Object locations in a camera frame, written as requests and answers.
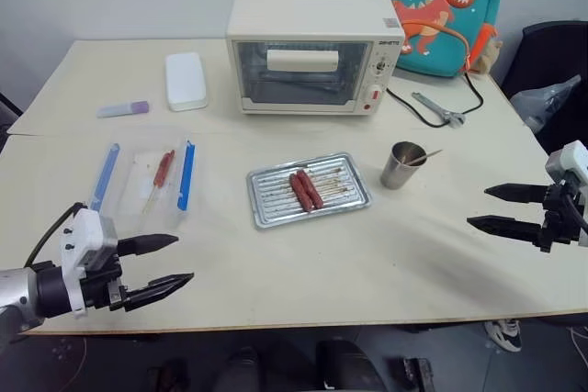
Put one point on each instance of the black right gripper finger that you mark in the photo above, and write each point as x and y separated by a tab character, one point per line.
510	228
519	193

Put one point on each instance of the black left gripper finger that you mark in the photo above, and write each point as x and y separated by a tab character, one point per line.
158	290
147	243

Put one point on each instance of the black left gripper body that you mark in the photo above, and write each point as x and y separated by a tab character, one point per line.
101	288

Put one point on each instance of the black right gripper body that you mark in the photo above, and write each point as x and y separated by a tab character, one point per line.
557	220

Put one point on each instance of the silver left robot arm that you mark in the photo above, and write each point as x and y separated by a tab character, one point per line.
18	292

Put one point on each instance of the clear plastic container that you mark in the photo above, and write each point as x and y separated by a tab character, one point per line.
133	171

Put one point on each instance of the red skewered sausage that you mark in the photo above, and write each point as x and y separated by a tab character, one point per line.
163	169

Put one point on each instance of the light blue container clip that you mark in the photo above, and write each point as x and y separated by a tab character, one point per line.
105	176

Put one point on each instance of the grey plastic bag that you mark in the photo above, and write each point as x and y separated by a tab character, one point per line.
537	105

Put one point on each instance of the white and black sneaker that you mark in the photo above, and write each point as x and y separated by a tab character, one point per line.
505	336

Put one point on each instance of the stainless steel cup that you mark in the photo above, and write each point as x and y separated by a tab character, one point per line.
399	174

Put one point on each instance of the silver adjustable wrench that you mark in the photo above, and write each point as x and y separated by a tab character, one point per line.
432	106

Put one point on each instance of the small case with purple cap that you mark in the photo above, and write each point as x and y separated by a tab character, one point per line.
121	108

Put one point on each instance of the brown plush toy pendant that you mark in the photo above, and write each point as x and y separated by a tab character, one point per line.
488	56

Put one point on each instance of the black chair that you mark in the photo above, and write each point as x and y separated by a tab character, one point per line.
556	52

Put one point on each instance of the white rectangular box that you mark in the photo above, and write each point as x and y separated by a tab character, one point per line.
186	82

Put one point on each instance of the teal dinosaur backpack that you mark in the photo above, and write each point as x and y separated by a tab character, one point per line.
441	43

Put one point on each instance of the silver metal baking tray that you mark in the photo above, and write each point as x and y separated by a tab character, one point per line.
340	201

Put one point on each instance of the dark boxy shape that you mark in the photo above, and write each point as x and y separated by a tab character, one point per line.
413	376

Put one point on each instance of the cream toaster oven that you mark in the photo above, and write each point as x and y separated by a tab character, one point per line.
303	20

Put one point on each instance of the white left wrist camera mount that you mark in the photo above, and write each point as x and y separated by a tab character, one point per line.
82	236

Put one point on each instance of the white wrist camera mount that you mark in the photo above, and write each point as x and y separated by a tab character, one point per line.
82	236
572	158

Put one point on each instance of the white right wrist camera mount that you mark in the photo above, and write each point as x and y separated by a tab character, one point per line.
572	158

